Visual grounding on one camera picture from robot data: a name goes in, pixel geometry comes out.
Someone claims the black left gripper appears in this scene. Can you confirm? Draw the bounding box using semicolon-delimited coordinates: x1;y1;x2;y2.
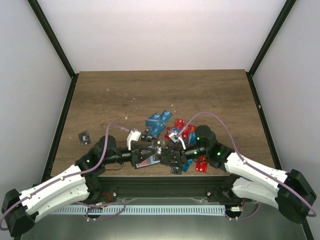
104;143;156;167

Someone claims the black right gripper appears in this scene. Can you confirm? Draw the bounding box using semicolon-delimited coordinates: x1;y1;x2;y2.
161;142;209;168

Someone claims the black leather card holder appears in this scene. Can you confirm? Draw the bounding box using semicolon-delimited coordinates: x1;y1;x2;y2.
135;155;160;169

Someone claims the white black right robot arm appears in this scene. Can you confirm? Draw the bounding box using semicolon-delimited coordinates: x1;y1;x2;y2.
154;125;317;224

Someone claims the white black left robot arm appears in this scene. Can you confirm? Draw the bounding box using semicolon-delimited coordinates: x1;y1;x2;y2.
0;135;155;238

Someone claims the black card near blue pile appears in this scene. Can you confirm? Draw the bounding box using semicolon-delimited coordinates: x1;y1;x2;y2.
141;133;154;142

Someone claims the red VIP card front right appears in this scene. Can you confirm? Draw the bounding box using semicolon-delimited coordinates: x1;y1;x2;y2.
195;160;208;173

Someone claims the blue card top of pile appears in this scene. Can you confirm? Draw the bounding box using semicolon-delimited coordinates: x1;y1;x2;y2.
145;110;173;127

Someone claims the lone black VIP card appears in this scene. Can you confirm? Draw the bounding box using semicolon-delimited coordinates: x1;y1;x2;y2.
78;130;91;147

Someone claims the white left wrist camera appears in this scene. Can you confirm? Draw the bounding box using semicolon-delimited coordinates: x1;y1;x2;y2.
126;128;142;151

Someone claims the black front frame rail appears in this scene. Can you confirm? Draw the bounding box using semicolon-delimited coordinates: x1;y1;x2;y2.
84;174;241;203

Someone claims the light blue slotted cable duct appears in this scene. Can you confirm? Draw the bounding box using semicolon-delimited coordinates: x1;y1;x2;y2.
53;205;226;216

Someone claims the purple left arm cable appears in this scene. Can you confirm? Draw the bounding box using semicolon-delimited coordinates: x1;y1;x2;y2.
0;122;132;231

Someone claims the black aluminium frame post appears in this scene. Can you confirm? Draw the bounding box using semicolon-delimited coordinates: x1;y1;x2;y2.
247;0;296;76

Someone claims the black left frame post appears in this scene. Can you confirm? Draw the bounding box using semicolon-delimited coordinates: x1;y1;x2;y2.
27;0;76;79

